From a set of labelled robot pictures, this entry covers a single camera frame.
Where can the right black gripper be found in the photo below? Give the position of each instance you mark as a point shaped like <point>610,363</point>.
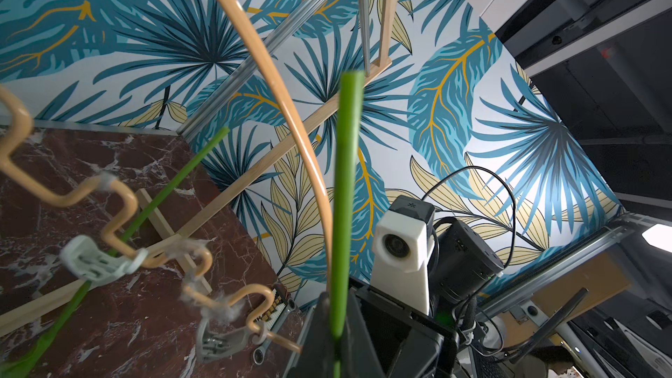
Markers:
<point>407,343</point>

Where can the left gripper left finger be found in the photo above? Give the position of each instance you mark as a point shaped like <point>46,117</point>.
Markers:
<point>317,356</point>

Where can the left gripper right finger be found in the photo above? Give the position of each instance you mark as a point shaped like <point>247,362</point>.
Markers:
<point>357,352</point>

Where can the tan wavy clothes hanger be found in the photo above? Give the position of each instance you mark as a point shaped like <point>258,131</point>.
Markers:
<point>136,63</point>

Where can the white tulip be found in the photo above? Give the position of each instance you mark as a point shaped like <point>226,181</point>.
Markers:
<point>349,117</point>

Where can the pink tulip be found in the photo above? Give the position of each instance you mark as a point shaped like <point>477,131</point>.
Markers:
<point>23,366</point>

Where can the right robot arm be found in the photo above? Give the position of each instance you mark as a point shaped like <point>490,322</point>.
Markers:
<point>460,265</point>

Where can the silver wrench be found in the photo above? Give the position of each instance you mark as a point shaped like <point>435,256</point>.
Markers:
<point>259,354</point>

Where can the small black box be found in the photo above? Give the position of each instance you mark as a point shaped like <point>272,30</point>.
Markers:
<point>280,305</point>

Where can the grey clothespin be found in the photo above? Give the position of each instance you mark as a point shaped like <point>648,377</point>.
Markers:
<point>212,347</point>

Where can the white clothespin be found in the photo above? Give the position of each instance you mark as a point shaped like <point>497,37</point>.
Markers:
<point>86,261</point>

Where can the metal rack rod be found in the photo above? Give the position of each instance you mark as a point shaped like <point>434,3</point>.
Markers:
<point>364,33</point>

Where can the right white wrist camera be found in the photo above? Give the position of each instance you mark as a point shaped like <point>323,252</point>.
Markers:
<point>403,244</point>

